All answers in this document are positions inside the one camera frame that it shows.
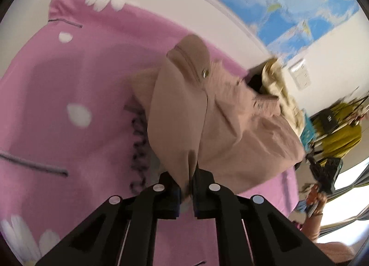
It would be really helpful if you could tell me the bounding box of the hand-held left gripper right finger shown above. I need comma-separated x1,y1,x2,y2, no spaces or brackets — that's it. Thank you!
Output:
193,169,336,266

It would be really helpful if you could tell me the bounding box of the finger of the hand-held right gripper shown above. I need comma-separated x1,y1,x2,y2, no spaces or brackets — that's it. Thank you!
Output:
305,153,321,175

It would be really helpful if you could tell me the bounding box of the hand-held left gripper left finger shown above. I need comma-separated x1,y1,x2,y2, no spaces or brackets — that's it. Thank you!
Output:
35,171,182,266

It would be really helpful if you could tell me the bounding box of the beige pink jacket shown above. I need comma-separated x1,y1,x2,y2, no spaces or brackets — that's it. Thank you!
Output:
131,34,307,198

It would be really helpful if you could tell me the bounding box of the person's right forearm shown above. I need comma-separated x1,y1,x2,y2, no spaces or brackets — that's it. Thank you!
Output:
300,214,325,242

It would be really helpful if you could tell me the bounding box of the person's right hand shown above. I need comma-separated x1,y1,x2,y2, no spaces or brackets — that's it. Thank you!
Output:
306,184,328,218

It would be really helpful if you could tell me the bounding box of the blue perforated plastic basket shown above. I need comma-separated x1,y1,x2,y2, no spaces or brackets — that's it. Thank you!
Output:
299,115,317,149

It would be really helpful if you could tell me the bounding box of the yellow hanging cloth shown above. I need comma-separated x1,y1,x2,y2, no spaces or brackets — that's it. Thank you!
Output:
313,102,363,160

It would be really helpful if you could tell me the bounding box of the black bag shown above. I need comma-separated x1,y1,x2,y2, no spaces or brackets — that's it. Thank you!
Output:
319,108,340,134

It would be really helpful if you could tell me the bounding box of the cream yellow garment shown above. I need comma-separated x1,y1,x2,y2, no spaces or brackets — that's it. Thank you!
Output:
260,57,307,137

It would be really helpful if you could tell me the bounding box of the black garment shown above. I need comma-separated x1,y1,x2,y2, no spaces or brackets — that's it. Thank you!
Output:
247,73,265,94

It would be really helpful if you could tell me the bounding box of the pink floral bedsheet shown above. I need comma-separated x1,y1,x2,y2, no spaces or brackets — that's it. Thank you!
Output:
0,0,299,266

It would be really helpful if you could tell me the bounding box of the white wall socket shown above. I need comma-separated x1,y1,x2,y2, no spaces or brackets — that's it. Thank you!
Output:
288,59,312,91

